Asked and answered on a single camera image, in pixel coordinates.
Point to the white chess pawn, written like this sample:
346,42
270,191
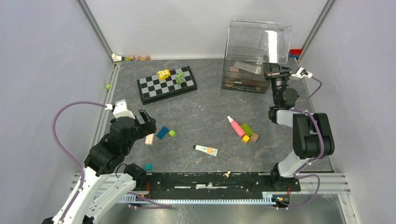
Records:
227,174

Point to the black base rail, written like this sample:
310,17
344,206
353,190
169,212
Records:
217,185

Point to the clear acrylic makeup organizer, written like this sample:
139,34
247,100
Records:
253,42

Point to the teal cube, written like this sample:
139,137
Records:
148,166

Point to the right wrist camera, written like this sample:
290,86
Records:
301,73

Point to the brown wooden cube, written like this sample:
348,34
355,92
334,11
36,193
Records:
254,137

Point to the green toy block on chessboard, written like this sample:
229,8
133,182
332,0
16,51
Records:
180,78

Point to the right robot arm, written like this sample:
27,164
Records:
312,137

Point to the red blue bricks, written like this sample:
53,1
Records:
295,53

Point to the pink bottle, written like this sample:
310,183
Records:
236,127

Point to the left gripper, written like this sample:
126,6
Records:
148,127

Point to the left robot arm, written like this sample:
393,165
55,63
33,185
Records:
82,207

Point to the green lego brick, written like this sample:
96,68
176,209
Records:
248,131

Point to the small green cube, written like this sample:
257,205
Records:
172,133

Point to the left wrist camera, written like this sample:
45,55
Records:
119,109

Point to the black white chessboard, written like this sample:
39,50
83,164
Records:
152,89

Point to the yellow toy block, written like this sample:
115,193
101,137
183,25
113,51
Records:
163,74

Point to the wooden blocks in corner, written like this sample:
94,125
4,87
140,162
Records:
117,58

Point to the white cream tube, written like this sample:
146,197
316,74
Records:
208,150

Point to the cream wooden block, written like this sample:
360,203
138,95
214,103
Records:
149,139

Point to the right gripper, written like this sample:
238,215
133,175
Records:
274,70

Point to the yellow cube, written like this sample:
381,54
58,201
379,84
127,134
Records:
245,138

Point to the blue block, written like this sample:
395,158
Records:
161,134

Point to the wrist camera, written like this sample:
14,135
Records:
119,109
301,73

